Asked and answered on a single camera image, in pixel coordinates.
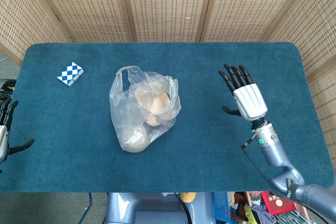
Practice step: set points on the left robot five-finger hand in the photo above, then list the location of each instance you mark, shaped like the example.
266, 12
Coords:
3, 134

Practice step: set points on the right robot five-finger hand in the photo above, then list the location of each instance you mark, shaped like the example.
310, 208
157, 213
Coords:
250, 100

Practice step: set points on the beige paper tray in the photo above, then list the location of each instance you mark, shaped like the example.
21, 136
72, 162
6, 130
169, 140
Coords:
158, 104

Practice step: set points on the beige round paper bowl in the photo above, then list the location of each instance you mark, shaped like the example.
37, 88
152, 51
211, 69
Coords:
135, 141

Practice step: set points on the clear plastic bag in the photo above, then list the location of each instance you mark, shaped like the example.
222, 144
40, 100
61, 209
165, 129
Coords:
126, 113

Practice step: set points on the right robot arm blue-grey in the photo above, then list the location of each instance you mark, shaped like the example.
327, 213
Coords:
273, 150

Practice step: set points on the blue carpet table mat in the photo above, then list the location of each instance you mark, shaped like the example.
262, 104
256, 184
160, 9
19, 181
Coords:
199, 155

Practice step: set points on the blue white snake puzzle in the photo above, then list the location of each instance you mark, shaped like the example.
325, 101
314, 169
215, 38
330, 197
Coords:
70, 74

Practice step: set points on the red box gold emblem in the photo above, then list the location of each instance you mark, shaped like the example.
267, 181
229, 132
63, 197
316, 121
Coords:
278, 204

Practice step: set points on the blue plastic basket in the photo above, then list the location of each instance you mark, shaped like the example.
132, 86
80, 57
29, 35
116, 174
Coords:
221, 205

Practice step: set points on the pile of coloured cloths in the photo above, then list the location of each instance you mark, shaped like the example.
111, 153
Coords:
257, 212

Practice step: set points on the yellow round object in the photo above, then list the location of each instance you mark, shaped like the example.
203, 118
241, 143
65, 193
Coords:
187, 197

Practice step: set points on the woven rattan folding screen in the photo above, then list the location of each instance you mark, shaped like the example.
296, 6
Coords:
168, 6

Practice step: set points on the blue-grey robot torso base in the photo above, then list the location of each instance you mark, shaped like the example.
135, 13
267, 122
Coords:
147, 208

